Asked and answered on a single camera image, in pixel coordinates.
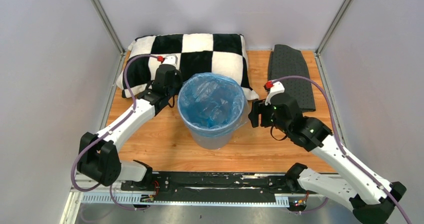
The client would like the aluminium frame rail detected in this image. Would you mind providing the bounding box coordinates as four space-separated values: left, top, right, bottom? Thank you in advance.
59 179 365 224

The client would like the purple cable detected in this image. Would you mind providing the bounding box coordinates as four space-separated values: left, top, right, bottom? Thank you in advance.
70 54 165 193
263 75 413 224

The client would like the grey plastic trash bin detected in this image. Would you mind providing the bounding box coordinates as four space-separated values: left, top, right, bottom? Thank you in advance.
177 72 248 151

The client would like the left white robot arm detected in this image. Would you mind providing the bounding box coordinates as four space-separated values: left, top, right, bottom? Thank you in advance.
76 64 183 191

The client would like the aluminium corner post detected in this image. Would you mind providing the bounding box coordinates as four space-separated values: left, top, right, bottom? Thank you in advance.
315 0 353 55
90 0 125 55

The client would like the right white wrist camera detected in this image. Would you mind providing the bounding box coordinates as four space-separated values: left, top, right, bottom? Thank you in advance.
264 80 285 106

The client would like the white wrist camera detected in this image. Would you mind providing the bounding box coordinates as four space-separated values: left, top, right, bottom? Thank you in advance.
264 80 285 106
162 54 179 70

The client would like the blue plastic trash bag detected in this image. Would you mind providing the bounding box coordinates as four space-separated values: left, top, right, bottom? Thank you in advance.
177 72 250 139

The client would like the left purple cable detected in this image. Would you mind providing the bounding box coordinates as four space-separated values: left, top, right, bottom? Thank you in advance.
70 54 165 193

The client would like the left aluminium corner post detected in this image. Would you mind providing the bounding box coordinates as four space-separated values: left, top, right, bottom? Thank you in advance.
90 0 125 55

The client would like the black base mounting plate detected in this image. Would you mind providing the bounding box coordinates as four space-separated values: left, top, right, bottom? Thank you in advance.
120 171 307 204

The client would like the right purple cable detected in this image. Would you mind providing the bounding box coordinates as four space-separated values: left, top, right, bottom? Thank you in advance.
263 75 413 224

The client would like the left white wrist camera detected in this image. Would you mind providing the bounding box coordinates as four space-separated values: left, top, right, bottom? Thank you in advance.
162 54 179 70

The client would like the dark grey perforated mat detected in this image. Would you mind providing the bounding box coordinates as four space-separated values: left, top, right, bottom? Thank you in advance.
267 44 317 112

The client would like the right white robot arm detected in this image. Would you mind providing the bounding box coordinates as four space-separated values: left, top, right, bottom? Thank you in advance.
248 93 407 224

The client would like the right aluminium corner post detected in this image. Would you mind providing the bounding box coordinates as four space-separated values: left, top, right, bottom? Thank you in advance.
315 0 353 55

